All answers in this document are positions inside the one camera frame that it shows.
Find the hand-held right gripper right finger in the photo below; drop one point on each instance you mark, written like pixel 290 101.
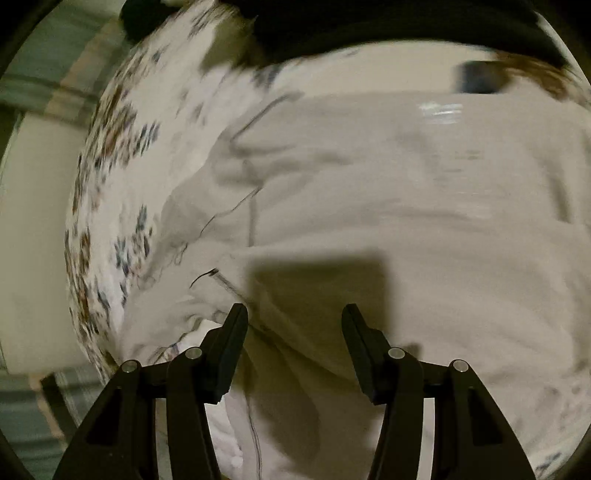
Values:
pixel 362 353

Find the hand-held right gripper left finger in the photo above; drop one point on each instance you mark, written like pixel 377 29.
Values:
pixel 230 353

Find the beige garment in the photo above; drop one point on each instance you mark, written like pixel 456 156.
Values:
pixel 369 207

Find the white fleece garment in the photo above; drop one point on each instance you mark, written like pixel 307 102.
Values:
pixel 226 443

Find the floral blanket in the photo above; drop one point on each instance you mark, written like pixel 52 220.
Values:
pixel 120 138

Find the grey striped curtain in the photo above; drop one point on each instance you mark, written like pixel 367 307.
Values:
pixel 46 69

